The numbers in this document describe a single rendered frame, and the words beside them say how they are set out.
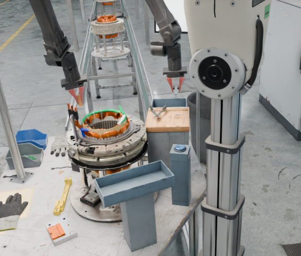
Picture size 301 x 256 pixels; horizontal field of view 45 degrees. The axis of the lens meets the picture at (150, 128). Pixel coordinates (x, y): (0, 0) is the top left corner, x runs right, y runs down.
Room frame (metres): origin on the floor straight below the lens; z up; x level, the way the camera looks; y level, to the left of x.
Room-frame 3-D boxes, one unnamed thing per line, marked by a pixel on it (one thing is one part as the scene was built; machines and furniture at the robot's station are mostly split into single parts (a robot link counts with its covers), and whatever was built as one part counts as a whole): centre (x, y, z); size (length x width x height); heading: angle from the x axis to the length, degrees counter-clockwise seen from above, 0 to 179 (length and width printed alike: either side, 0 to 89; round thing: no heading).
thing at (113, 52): (3.59, 0.34, 0.94); 0.39 x 0.39 x 0.30
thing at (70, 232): (1.08, 0.37, 0.79); 0.12 x 0.09 x 0.02; 29
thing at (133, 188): (1.01, 0.07, 0.92); 0.25 x 0.11 x 0.28; 111
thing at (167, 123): (1.45, -0.08, 1.05); 0.20 x 0.19 x 0.02; 173
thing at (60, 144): (1.76, 0.50, 0.79); 0.24 x 0.12 x 0.02; 4
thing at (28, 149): (1.62, 0.66, 0.82); 0.16 x 0.14 x 0.07; 94
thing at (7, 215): (1.23, 0.62, 0.79); 0.24 x 0.13 x 0.02; 4
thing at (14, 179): (1.48, 0.64, 0.78); 0.09 x 0.09 x 0.01; 69
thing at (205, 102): (2.81, -0.52, 0.39); 0.39 x 0.39 x 0.35
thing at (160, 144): (1.45, -0.08, 0.91); 0.19 x 0.19 x 0.26; 83
